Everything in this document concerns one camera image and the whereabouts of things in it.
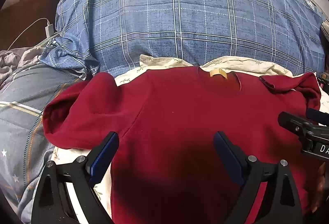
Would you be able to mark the blue plaid pillow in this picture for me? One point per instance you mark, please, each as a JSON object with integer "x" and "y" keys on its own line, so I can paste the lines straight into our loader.
{"x": 110, "y": 35}

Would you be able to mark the cream leaf-print cloth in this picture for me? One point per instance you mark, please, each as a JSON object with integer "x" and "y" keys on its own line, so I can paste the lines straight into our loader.
{"x": 159, "y": 63}

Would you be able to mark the right hand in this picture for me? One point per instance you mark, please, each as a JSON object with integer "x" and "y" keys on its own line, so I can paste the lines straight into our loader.
{"x": 319, "y": 194}

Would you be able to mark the grey crumpled garment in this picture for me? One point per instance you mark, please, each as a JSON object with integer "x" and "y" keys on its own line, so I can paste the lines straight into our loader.
{"x": 13, "y": 59}

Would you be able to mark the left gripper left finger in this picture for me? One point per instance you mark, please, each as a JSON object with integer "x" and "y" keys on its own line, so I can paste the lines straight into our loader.
{"x": 52, "y": 203}

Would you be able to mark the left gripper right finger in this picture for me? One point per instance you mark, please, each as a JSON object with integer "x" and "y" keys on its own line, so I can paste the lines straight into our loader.
{"x": 280, "y": 201}

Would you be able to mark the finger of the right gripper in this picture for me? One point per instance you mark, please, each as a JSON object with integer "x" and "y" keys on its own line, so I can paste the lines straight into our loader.
{"x": 312, "y": 131}

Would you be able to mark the grey striped bed sheet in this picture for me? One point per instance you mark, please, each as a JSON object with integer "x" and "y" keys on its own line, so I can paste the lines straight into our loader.
{"x": 24, "y": 148}

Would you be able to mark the red sweater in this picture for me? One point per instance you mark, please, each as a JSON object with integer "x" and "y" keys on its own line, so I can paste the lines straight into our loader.
{"x": 180, "y": 123}

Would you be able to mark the white charger with cable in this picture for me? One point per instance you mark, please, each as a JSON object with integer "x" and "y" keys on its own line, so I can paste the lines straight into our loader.
{"x": 49, "y": 30}

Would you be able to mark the brown headboard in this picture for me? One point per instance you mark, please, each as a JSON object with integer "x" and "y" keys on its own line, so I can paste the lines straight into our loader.
{"x": 23, "y": 22}

